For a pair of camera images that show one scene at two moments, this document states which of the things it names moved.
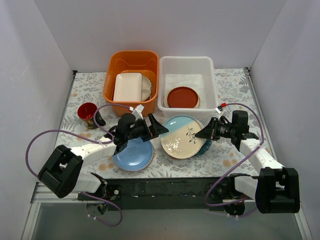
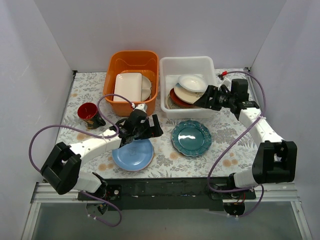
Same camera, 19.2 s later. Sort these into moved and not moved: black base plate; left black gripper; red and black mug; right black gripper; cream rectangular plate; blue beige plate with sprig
Moved: right black gripper; blue beige plate with sprig
Not moved: cream rectangular plate; red and black mug; black base plate; left black gripper
